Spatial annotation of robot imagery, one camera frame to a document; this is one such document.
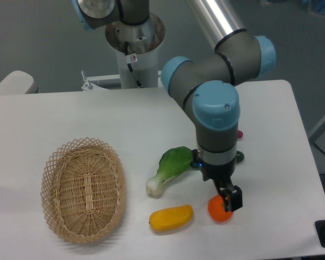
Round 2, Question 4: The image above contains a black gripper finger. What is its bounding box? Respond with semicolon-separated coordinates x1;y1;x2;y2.
224;185;243;212
212;179;227;212

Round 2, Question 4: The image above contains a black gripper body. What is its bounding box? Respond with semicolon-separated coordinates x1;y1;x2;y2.
192;147;237;189

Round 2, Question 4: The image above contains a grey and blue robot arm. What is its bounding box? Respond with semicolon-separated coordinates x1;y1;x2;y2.
73;1;276;212

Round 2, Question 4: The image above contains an orange fruit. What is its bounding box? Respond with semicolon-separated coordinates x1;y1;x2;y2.
207;195;233;223

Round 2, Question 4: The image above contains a green bok choy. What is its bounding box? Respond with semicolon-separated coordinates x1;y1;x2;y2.
146;146;192;198

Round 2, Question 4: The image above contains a pink toy vegetable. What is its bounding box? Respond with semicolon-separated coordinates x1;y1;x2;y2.
237;130;243;139

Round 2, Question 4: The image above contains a yellow mango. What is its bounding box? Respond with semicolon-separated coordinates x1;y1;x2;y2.
149;204;193;232

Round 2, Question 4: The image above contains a woven wicker basket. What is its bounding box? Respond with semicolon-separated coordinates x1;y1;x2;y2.
41;138;126;243

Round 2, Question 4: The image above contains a white chair armrest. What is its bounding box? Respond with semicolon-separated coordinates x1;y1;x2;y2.
0;70;38;96

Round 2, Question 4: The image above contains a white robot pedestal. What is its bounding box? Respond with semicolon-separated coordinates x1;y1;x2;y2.
105;13;165;89

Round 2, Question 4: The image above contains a metal clamp bracket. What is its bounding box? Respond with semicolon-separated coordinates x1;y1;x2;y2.
81;70;102;92

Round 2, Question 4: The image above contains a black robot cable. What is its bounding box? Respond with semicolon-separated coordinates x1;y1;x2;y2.
123;40;145;88

